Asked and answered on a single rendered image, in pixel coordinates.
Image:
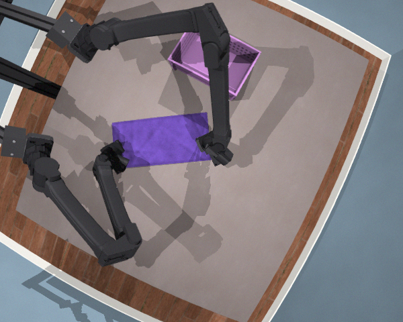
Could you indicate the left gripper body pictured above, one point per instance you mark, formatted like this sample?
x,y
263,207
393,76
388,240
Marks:
x,y
201,140

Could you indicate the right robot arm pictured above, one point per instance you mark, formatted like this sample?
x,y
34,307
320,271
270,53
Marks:
x,y
47,180

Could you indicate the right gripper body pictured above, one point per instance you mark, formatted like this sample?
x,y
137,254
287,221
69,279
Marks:
x,y
114,146

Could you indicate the pink plastic basket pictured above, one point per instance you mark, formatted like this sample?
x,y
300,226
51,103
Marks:
x,y
188,57

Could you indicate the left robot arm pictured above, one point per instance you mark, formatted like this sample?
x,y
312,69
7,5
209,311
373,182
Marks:
x,y
215,42

